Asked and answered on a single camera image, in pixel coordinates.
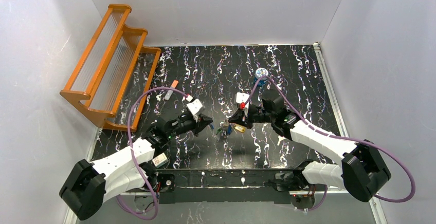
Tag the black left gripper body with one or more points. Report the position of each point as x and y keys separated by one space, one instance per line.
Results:
x=198 y=124

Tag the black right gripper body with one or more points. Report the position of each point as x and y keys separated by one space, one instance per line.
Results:
x=243 y=116

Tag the white metal keyring plate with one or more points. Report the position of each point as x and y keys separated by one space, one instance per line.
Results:
x=223 y=136

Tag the yellow tagged key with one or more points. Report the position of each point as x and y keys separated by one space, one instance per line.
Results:
x=238 y=128

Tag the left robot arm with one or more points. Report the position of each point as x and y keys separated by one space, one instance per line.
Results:
x=90 y=184

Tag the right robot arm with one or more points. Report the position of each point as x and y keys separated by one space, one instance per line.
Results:
x=357 y=168

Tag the orange capped white highlighter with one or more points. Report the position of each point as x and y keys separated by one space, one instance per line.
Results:
x=170 y=92

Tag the blue round tin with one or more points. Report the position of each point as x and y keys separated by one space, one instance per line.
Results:
x=260 y=76

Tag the white label box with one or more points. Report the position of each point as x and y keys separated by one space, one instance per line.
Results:
x=160 y=160

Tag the orange wooden tiered rack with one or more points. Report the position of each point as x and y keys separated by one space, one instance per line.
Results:
x=97 y=85

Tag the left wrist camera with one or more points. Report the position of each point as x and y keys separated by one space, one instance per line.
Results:
x=194 y=105

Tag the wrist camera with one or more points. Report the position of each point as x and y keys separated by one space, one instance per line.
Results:
x=194 y=105
x=241 y=100

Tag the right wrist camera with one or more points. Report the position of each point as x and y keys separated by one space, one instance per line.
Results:
x=241 y=100

